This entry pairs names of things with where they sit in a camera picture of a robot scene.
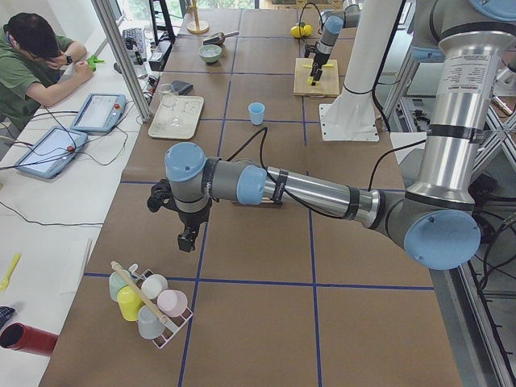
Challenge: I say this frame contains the red cylinder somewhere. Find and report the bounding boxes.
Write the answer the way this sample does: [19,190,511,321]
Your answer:
[1,322,58,356]

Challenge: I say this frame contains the grey folded cloth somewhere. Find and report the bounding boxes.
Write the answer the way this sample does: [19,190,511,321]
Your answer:
[170,80,194,95]

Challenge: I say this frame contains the yellow lemon slice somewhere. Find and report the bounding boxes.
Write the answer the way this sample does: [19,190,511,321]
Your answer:
[307,77,319,86]

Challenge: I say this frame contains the grey blue cup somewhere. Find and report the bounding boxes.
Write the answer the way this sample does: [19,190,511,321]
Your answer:
[137,306,164,339]

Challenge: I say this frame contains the white wire cup rack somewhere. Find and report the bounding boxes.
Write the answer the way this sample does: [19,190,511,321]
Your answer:
[129,264,193,349]

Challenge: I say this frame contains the green bowl of ice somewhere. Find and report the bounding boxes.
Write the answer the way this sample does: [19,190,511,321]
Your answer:
[198,44,223,64]

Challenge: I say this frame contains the wooden rack handle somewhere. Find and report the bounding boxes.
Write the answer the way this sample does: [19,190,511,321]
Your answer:
[110,261,168,325]

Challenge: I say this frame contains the mint green cup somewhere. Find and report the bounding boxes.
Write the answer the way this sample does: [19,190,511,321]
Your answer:
[108,272,127,302]

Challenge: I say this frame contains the cream bear tray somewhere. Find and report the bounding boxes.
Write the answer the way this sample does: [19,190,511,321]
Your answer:
[148,96,204,140]

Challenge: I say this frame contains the pink cup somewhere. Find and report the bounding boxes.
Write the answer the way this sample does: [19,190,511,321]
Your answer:
[156,289,188,318]

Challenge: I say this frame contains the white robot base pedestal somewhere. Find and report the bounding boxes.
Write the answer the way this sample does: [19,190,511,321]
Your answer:
[319,1,404,142]

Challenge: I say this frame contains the clear wine glass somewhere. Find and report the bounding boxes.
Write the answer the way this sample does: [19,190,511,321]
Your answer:
[158,84,180,127]

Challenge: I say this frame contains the black keyboard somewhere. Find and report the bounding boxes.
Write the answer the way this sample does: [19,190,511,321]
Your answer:
[122,27,146,52]

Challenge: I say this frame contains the wooden mug tree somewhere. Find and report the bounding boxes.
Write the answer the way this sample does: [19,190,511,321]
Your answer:
[186,0,210,35]

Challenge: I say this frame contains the far blue teach pendant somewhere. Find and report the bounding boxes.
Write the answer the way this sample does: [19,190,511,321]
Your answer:
[70,93,127,133]

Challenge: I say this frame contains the near blue teach pendant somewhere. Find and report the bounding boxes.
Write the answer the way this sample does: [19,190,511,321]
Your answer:
[15,126,88,179]

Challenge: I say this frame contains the yellow cup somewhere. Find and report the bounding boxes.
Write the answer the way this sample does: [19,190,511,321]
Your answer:
[116,285,144,322]

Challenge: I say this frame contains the white cup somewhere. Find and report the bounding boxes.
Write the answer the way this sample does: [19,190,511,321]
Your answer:
[141,274,168,300]

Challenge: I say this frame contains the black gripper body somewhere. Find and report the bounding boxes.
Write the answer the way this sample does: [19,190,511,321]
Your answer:
[304,44,324,77]
[147,179,211,238]

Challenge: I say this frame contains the person in green shirt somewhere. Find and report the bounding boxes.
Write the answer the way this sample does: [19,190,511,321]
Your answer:
[1,13,94,131]

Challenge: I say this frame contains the wooden cutting board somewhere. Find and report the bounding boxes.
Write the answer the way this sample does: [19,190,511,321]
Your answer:
[293,57,341,98]

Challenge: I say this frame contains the light blue cup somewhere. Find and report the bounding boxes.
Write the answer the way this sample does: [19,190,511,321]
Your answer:
[248,102,265,126]

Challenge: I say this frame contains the aluminium frame post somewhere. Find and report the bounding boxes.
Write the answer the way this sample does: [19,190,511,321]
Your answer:
[91,0,152,123]

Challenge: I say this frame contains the blue teach pendant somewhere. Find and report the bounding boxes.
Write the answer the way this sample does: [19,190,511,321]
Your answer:
[70,93,127,133]
[15,126,88,179]

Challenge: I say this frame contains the metal ice scoop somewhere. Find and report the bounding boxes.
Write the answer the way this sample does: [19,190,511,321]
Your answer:
[202,31,239,46]

